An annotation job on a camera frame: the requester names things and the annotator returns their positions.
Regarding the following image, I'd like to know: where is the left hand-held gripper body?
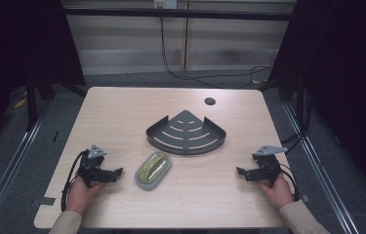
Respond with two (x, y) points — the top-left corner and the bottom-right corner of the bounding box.
(77, 143), (110, 188)

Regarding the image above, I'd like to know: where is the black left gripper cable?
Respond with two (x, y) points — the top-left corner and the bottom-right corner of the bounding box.
(60, 149), (90, 213)

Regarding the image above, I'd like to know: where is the person's left hand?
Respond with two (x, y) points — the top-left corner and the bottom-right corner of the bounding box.
(65, 175), (106, 215)

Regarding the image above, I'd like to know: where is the black hanging wall cable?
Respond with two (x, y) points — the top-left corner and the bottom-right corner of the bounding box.
(158, 15), (273, 90)

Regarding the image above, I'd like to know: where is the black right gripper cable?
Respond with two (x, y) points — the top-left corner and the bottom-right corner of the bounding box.
(279, 163), (301, 203)

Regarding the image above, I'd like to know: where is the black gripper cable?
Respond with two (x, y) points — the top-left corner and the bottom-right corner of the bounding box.
(60, 149), (90, 213)
(279, 163), (301, 203)

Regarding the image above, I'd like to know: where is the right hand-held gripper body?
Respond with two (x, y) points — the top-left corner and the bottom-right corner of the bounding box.
(251, 144), (289, 189)

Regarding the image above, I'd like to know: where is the grey tape piece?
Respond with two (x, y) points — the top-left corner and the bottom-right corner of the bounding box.
(31, 195), (57, 207)

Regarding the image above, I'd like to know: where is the black horizontal frame bar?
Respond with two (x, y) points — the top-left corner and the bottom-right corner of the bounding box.
(62, 7), (298, 22)

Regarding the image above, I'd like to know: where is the black curtain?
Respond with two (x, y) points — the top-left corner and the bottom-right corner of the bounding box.
(267, 0), (366, 206)
(0, 0), (87, 157)

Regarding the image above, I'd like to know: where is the dark grey metal corner shelf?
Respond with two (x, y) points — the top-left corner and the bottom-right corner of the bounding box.
(144, 109), (227, 156)

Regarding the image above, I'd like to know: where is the person's right hand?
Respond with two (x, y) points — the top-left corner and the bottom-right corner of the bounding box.
(257, 173), (296, 211)

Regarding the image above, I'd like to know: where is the black metal stand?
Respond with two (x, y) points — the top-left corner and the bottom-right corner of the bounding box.
(24, 76), (39, 133)

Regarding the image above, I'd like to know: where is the yellow brush with grey base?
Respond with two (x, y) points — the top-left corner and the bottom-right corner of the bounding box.
(134, 150), (173, 192)

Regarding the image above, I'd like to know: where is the white wall power outlet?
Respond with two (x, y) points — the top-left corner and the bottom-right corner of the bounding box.
(152, 0), (179, 11)

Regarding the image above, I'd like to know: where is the metal floor rail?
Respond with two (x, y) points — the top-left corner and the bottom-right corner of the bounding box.
(281, 101), (362, 234)
(0, 97), (55, 234)

